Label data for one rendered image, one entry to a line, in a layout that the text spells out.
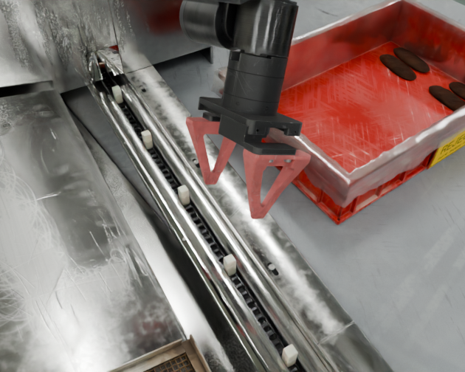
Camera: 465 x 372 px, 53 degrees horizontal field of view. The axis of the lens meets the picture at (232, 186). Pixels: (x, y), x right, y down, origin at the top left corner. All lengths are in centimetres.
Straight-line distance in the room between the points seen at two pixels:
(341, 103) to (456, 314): 44
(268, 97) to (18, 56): 52
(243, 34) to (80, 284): 34
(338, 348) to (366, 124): 45
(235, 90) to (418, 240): 40
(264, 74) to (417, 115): 54
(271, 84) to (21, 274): 36
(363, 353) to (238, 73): 34
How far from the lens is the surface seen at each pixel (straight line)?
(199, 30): 51
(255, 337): 59
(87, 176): 71
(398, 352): 65
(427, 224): 77
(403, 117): 93
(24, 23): 85
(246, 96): 45
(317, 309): 60
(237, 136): 43
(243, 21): 46
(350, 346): 59
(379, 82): 100
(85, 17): 87
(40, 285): 60
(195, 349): 54
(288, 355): 56
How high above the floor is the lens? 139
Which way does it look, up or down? 49 degrees down
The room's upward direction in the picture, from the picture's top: straight up
